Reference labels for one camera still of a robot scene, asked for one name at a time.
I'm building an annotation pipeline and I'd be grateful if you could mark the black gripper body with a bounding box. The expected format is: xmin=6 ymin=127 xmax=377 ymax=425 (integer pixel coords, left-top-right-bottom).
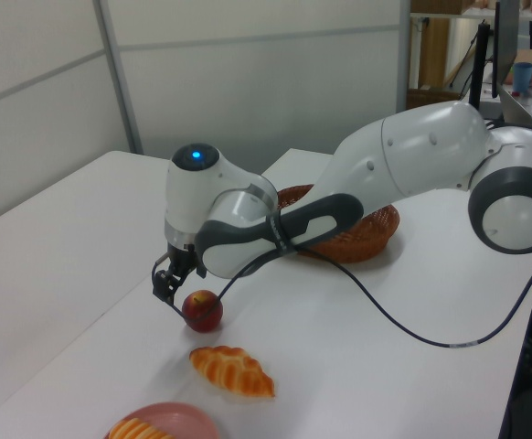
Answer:
xmin=166 ymin=243 xmax=200 ymax=281

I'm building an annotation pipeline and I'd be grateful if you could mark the red toy apple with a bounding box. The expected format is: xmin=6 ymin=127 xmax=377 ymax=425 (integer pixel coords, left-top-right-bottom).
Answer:
xmin=181 ymin=289 xmax=224 ymax=333

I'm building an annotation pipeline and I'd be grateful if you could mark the braided toy bread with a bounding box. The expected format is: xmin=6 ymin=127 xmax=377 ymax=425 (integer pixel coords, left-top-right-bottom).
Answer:
xmin=188 ymin=346 xmax=276 ymax=400

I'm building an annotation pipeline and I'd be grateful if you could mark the striped toy bread roll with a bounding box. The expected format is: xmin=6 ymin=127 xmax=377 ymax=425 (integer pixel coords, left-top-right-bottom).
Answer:
xmin=109 ymin=416 xmax=176 ymax=439

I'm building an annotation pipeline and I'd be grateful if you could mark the pink plate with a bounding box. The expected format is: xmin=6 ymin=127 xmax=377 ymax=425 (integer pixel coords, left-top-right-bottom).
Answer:
xmin=103 ymin=401 xmax=221 ymax=439

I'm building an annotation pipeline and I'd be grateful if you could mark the brown woven basket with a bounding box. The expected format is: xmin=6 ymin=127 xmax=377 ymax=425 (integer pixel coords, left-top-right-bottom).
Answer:
xmin=274 ymin=184 xmax=400 ymax=264

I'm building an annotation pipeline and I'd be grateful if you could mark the brown cardboard box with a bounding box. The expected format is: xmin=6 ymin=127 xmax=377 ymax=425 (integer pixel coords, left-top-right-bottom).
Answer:
xmin=406 ymin=87 xmax=471 ymax=111

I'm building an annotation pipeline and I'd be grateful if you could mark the black tripod stand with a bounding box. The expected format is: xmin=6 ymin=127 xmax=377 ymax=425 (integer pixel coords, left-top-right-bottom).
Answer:
xmin=469 ymin=22 xmax=495 ymax=111

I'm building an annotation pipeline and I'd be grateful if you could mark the blue cup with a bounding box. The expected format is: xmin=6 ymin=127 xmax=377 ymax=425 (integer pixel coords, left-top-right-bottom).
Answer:
xmin=514 ymin=62 xmax=532 ymax=95

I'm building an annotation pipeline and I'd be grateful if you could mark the black cable strap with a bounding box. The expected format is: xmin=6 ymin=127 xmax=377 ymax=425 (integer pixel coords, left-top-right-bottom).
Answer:
xmin=265 ymin=210 xmax=297 ymax=257

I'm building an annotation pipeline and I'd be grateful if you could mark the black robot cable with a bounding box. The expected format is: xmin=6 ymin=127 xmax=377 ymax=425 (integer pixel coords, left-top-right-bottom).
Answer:
xmin=153 ymin=246 xmax=532 ymax=349

